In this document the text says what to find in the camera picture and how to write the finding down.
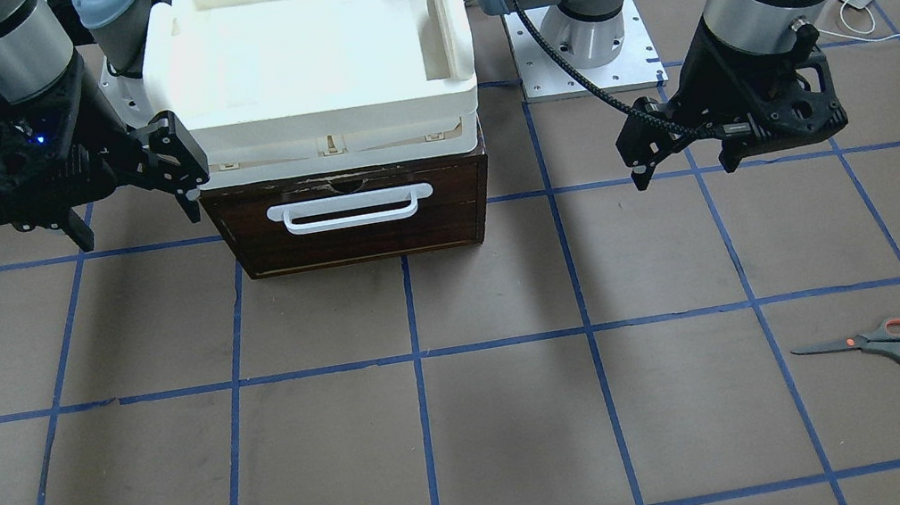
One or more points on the white drawer handle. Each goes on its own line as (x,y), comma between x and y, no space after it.
(352,210)

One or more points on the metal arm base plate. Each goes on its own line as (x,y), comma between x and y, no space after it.
(617,54)

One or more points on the white foam tray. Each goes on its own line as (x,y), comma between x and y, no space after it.
(278,89)

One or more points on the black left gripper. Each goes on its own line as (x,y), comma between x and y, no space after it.
(714,82)

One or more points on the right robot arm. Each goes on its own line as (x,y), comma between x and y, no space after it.
(34,52)

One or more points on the dark wooden drawer box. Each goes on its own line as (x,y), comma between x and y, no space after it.
(453,216)

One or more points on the grey orange scissors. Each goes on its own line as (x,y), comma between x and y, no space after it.
(884,340)

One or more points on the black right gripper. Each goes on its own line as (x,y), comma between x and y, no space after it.
(94,126)

